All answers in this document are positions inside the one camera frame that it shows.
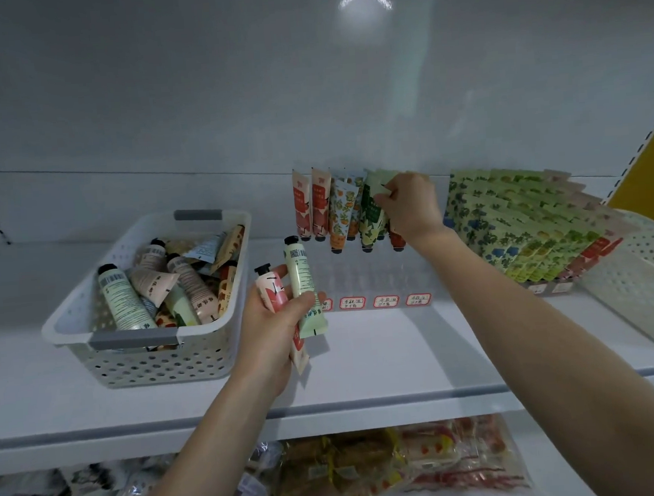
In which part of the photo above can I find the person's left hand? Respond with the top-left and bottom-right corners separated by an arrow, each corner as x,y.
224,290 -> 328,408

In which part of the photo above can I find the pale mint hand cream tube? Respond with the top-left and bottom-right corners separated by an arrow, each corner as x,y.
282,234 -> 330,341

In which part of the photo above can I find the white red-label hand cream tube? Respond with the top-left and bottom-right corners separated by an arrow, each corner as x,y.
252,260 -> 313,374

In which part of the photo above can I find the green white leaf hand cream tube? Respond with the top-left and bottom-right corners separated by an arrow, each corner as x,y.
355,171 -> 405,253

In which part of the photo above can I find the row of hand cream tubes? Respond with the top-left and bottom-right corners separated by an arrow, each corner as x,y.
290,144 -> 632,302

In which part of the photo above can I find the white metal shelf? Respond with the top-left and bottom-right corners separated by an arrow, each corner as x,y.
0,0 -> 654,496

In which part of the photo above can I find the person's right forearm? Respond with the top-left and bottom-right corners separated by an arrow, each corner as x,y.
415,216 -> 654,496

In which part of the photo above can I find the pile of snack packets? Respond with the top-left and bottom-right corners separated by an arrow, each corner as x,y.
0,412 -> 530,496

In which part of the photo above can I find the white perforated plastic basket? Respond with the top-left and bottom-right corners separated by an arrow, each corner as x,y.
571,209 -> 654,356
35,204 -> 264,393

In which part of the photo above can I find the person's right hand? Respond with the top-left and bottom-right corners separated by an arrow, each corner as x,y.
370,170 -> 451,254

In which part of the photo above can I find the clear divider tray with labels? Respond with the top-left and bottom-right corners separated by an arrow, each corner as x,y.
319,279 -> 578,314

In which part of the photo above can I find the pile of pale hand cream tubes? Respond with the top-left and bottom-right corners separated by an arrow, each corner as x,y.
94,226 -> 253,332

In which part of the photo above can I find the person's left forearm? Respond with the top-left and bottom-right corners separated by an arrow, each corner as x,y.
113,375 -> 306,496

